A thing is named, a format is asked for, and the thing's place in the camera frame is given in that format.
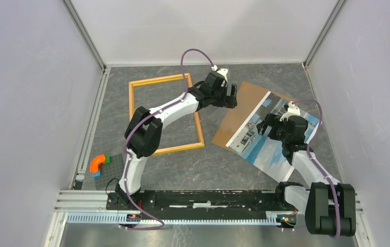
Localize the printed building photo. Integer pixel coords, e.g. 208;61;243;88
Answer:
225;91;320;182

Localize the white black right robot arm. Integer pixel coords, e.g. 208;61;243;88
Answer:
256;114;356;238

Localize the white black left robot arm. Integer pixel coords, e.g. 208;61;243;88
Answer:
115;68;238;210

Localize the brown cardboard backing board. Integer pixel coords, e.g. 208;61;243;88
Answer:
212;81;295;150

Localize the green toy brick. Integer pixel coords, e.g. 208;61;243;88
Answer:
103;155;111;164

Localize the grey lego baseplate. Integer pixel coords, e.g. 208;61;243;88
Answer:
93;154;124;189

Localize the orange curved toy block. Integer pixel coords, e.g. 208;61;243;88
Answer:
90;154;107;173

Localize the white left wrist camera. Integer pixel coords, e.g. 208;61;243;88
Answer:
211;65;229;80

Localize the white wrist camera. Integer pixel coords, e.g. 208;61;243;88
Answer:
211;65;229;80
279;101;301;121

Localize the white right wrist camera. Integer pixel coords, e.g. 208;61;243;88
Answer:
279;101;301;121

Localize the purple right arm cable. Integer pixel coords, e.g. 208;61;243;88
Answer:
281;99;342;238

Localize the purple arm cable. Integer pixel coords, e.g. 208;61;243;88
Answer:
281;99;342;238
119;48;218;231

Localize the orange wooden picture frame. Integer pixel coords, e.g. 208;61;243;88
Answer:
128;74;205;155

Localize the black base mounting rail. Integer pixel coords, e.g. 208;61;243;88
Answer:
105;189;309;221

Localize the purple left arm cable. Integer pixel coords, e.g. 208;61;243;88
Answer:
119;48;218;231

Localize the aluminium extrusion frame rail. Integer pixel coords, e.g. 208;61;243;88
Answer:
43;189;373;247

